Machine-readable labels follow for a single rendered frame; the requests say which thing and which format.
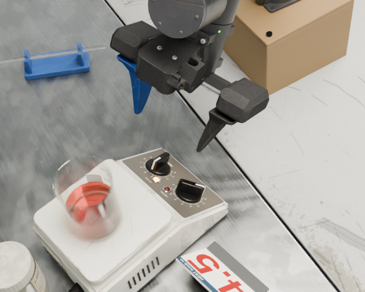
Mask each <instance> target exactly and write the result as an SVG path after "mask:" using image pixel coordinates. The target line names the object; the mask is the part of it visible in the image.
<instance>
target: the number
mask: <svg viewBox="0 0 365 292"><path fill-rule="evenodd" d="M183 259H184V260H185V261H186V262H187V263H189V265H190V266H191V267H193V269H195V270H196V271H197V272H198V273H199V274H200V275H201V276H203V277H204V278H205V279H206V280H207V281H208V282H209V283H210V284H211V285H212V286H213V287H214V288H215V289H216V290H217V291H219V292H251V291H250V290H249V289H247V288H246V287H245V286H244V285H243V284H242V283H241V282H240V281H238V280H237V279H236V278H235V277H234V276H233V275H232V274H231V273H229V272H228V271H227V270H226V269H225V268H224V267H223V266H222V265H221V264H220V263H218V262H217V261H216V260H215V259H214V258H213V257H212V256H211V255H210V254H209V253H207V252H206V251H205V250H204V251H201V252H198V253H195V254H192V255H189V256H186V257H183Z"/></svg>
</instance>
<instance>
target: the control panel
mask: <svg viewBox="0 0 365 292"><path fill-rule="evenodd" d="M164 152H166V151H165V150H164V149H159V150H156V151H152V152H149V153H146V154H142V155H139V156H135V157H132V158H129V159H125V160H122V162H123V163H124V164H125V165H126V166H127V167H128V168H129V169H130V170H132V171H133V172H134V173H135V174H136V175H137V176H139V177H140V178H141V179H142V180H143V181H144V182H145V183H146V184H147V185H148V186H149V187H150V188H152V189H153V190H154V191H155V192H156V193H157V194H158V195H159V196H160V197H161V198H162V199H163V200H165V201H166V202H167V203H168V204H169V205H170V206H171V207H172V208H173V209H174V210H175V211H176V212H178V213H179V214H180V215H181V216H182V217H184V218H187V217H189V216H192V215H194V214H197V213H199V212H201V211H204V210H206V209H209V208H211V207H213V206H216V205H219V204H221V203H223V202H224V201H223V200H222V199H221V198H220V197H219V196H217V195H216V194H215V193H214V192H213V191H212V190H211V189H209V188H208V187H207V186H206V185H204V183H202V182H201V181H200V180H199V179H198V178H196V177H195V176H194V175H193V174H192V173H191V172H189V171H188V170H187V169H186V168H185V167H184V166H183V165H181V164H180V163H179V162H178V161H176V160H175V159H174V158H173V157H172V156H170V158H169V160H168V164H169V166H170V168H171V171H170V173H169V174H168V175H166V176H158V175H155V174H153V173H151V172H150V171H148V169H147V168H146V162H147V161H148V160H149V159H154V158H156V157H157V156H159V155H161V154H162V153H164ZM154 177H157V178H159V181H154V180H153V178H154ZM182 178H183V179H185V180H189V181H192V182H195V183H198V184H202V185H204V186H205V187H206V188H205V191H204V193H203V195H202V196H201V199H200V201H199V202H197V203H188V202H185V201H183V200H181V199H180V198H179V197H178V196H177V195H176V188H177V186H178V182H179V180H180V179H182ZM164 187H169V188H170V191H165V190H164Z"/></svg>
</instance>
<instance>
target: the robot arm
mask: <svg viewBox="0 0 365 292"><path fill-rule="evenodd" d="M240 1H241V0H148V12H149V15H150V18H151V20H152V22H153V24H154V26H155V27H156V28H155V27H153V26H151V25H149V24H148V23H146V22H144V21H142V20H141V21H138V22H136V23H132V24H129V25H125V26H123V27H119V28H117V29H116V31H115V32H114V33H113V35H112V38H111V42H110V47H111V48H112V49H113V50H115V51H117V52H118V53H120V54H118V55H117V59H118V61H120V62H121V63H122V64H123V65H124V66H125V67H126V68H127V69H128V70H129V74H130V79H131V83H132V93H133V105H134V113H135V114H137V115H138V114H140V113H141V112H142V110H143V108H144V106H145V104H146V102H147V100H148V97H149V94H150V91H151V88H152V87H154V88H155V89H156V90H157V91H158V92H159V93H162V94H172V93H174V92H175V91H176V90H178V91H180V90H181V89H182V90H185V91H186V92H188V93H192V92H193V91H194V90H195V89H197V88H198V87H199V86H200V85H201V86H203V87H205V88H206V89H208V90H210V91H211V92H213V93H215V94H216V95H218V96H219V97H218V99H217V102H216V107H215V108H213V109H211V110H210V111H209V121H208V123H207V125H206V127H205V129H204V131H203V133H202V135H201V137H200V140H199V142H198V146H197V149H196V151H197V152H200V151H202V150H203V149H204V148H205V147H206V146H207V145H208V144H209V142H211V140H212V139H213V138H215V136H216V135H217V134H218V133H219V132H220V131H221V130H222V129H223V128H224V127H225V125H226V124H227V125H234V124H236V123H237V122H239V123H245V122H246V121H248V120H249V119H251V118H252V117H254V116H255V115H257V114H258V113H260V112H261V111H263V110H264V109H266V107H267V105H268V102H269V94H268V90H267V89H265V88H263V87H262V86H260V85H258V84H256V83H254V82H252V81H251V80H249V79H247V78H242V79H240V80H239V81H234V82H232V83H230V82H229V81H227V80H226V79H224V78H222V77H220V76H218V75H216V74H215V71H216V68H219V67H221V64H222V62H223V58H221V53H222V51H223V48H224V45H225V43H226V40H227V37H228V36H230V35H232V34H233V31H234V29H235V26H234V25H232V23H233V20H234V18H235V15H236V12H237V9H238V7H239V4H240ZM257 1H258V2H259V3H260V4H262V5H263V6H264V8H265V9H266V10H267V11H268V12H269V13H275V12H277V11H278V10H281V9H283V8H286V7H288V6H290V5H292V4H294V3H296V2H299V1H301V0H257Z"/></svg>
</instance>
